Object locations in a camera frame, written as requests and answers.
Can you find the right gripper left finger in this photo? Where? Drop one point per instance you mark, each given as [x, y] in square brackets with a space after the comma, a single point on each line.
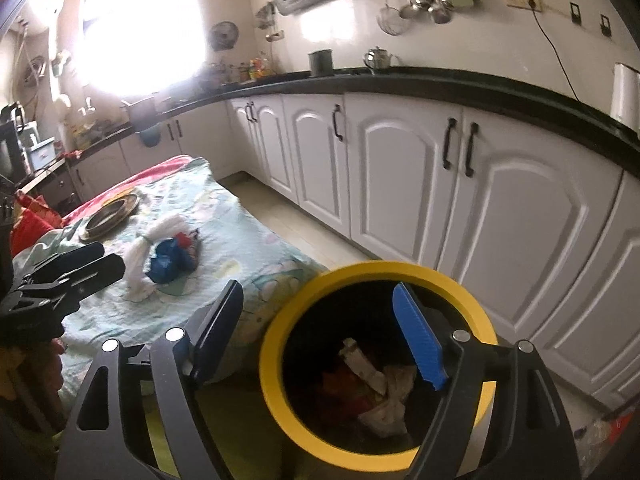
[107, 436]

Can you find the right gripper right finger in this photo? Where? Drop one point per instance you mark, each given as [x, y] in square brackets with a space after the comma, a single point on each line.
[529, 435]

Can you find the white foam fruit net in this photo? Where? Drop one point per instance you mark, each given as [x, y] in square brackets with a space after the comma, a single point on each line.
[139, 286]

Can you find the blue plastic bag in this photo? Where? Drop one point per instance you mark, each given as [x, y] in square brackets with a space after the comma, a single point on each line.
[173, 257]

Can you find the yellow rimmed trash bin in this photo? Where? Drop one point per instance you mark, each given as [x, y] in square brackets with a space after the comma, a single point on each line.
[302, 343]

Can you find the black kitchen countertop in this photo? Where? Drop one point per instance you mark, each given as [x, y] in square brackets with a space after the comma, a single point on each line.
[534, 105]

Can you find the red floral cloth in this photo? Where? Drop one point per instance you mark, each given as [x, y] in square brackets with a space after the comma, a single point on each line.
[35, 218]

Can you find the round metal plate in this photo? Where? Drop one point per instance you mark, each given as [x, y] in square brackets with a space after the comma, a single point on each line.
[109, 217]

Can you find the black microwave oven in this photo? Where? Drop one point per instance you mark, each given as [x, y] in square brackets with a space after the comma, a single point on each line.
[11, 158]

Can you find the pink blanket underneath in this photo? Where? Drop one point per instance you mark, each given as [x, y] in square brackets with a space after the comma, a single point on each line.
[152, 174]

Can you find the white lower cabinets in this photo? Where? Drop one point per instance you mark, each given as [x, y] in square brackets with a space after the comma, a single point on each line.
[541, 231]

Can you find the blue hanging basket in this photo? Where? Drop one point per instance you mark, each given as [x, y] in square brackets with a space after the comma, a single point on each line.
[150, 137]

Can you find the light blue cartoon blanket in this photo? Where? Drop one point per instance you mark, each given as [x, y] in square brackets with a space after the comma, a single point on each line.
[232, 245]

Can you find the steel cooking pot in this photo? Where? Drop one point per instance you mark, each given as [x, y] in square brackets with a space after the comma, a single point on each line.
[142, 114]

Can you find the white electric kettle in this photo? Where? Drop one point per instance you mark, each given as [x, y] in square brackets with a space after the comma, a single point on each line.
[625, 105]

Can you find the dark metal cup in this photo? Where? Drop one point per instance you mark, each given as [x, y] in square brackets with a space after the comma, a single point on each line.
[321, 63]

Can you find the small steel teapot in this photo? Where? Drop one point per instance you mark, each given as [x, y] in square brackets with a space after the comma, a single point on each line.
[377, 60]

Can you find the hanging steel ladle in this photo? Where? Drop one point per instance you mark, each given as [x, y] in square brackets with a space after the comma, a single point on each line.
[409, 10]

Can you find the wall ventilation fan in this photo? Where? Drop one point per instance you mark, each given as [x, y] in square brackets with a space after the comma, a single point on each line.
[223, 36]

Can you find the hanging wire strainer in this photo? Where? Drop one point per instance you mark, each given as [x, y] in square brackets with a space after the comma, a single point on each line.
[390, 21]

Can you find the wall power socket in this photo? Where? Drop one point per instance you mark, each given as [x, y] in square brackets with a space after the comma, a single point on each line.
[531, 5]

